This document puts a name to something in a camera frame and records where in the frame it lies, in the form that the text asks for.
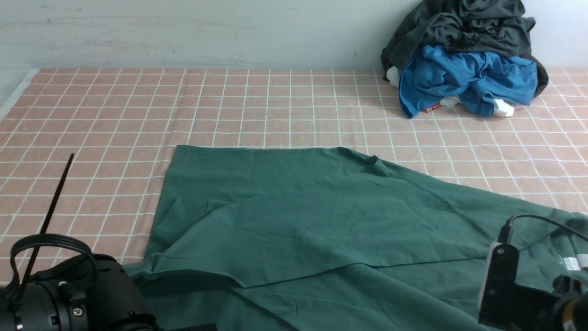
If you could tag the pink checkered tablecloth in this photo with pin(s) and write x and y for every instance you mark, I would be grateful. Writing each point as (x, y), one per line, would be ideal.
(123, 124)

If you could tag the blue garment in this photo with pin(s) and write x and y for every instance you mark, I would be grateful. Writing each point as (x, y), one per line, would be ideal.
(476, 78)

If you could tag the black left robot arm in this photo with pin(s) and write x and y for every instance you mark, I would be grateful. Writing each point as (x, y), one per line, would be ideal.
(88, 292)

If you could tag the green long-sleeved shirt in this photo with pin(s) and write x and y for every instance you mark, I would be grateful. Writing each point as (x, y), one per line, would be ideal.
(319, 240)

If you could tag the dark grey garment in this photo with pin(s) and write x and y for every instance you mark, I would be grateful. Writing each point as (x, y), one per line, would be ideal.
(498, 26)

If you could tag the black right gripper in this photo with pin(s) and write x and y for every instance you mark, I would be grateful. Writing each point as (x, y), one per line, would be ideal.
(503, 304)

